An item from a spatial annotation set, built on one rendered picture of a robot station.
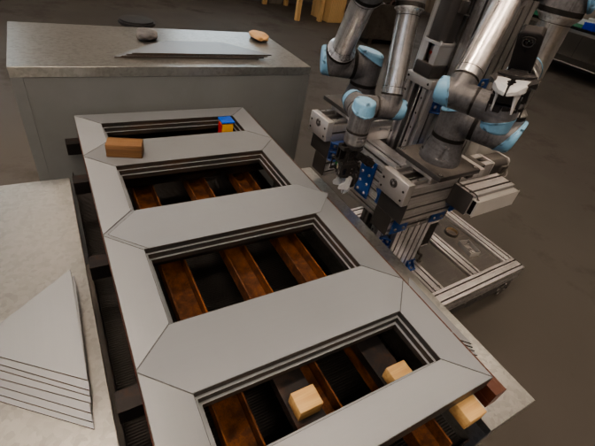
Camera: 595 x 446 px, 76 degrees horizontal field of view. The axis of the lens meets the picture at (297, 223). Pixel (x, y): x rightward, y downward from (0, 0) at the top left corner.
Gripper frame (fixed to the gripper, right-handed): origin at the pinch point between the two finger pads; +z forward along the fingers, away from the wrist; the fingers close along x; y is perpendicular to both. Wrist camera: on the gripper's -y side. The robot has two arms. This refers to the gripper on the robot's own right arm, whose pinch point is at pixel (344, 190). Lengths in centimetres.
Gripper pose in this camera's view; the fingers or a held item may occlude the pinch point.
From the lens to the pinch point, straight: 146.7
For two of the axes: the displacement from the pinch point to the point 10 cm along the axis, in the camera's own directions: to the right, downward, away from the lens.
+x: 4.7, 6.1, -6.4
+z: -1.6, 7.7, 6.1
